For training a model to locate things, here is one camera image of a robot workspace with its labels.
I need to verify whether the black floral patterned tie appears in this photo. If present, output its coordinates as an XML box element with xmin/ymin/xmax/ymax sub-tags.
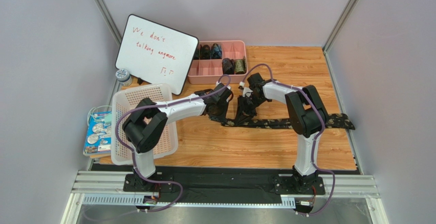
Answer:
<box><xmin>209</xmin><ymin>113</ymin><xmax>356</xmax><ymax>130</ymax></box>

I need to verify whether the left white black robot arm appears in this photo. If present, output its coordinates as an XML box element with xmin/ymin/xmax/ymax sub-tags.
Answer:
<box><xmin>116</xmin><ymin>82</ymin><xmax>233</xmax><ymax>180</ymax></box>

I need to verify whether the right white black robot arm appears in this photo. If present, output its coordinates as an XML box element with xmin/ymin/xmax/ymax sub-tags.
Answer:
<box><xmin>235</xmin><ymin>73</ymin><xmax>328</xmax><ymax>193</ymax></box>

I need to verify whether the olive green rolled tie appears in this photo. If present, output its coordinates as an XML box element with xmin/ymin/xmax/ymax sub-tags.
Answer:
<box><xmin>233</xmin><ymin>57</ymin><xmax>247</xmax><ymax>75</ymax></box>

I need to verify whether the black glossy rolled tie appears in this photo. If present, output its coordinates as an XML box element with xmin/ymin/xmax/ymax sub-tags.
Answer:
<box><xmin>222</xmin><ymin>58</ymin><xmax>235</xmax><ymax>75</ymax></box>

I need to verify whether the pink divided organizer box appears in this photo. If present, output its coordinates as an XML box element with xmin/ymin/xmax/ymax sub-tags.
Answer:
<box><xmin>188</xmin><ymin>40</ymin><xmax>248</xmax><ymax>84</ymax></box>

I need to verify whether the black rolled tie far left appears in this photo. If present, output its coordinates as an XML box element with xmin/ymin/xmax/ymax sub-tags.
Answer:
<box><xmin>192</xmin><ymin>45</ymin><xmax>200</xmax><ymax>60</ymax></box>

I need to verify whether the dark blue rolled tie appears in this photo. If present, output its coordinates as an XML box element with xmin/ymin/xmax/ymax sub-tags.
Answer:
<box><xmin>211</xmin><ymin>43</ymin><xmax>223</xmax><ymax>59</ymax></box>

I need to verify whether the white plastic mesh basket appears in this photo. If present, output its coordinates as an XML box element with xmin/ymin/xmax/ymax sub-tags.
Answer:
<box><xmin>111</xmin><ymin>83</ymin><xmax>179</xmax><ymax>166</ymax></box>

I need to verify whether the white whiteboard with red writing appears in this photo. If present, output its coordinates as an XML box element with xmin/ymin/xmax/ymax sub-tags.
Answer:
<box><xmin>115</xmin><ymin>14</ymin><xmax>199</xmax><ymax>95</ymax></box>

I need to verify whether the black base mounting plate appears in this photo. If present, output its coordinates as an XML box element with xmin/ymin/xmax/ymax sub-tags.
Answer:
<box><xmin>92</xmin><ymin>164</ymin><xmax>360</xmax><ymax>205</ymax></box>

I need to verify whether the small blue white jar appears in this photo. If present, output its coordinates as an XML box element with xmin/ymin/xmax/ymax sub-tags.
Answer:
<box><xmin>115</xmin><ymin>69</ymin><xmax>133</xmax><ymax>86</ymax></box>

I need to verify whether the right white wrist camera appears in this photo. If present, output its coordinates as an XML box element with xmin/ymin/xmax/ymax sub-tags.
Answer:
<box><xmin>238</xmin><ymin>81</ymin><xmax>253</xmax><ymax>98</ymax></box>

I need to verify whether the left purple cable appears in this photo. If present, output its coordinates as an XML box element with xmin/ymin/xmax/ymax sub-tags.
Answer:
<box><xmin>115</xmin><ymin>74</ymin><xmax>232</xmax><ymax>213</ymax></box>

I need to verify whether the aluminium frame rail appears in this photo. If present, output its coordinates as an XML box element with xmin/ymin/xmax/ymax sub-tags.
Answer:
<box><xmin>61</xmin><ymin>166</ymin><xmax>388</xmax><ymax>223</ymax></box>

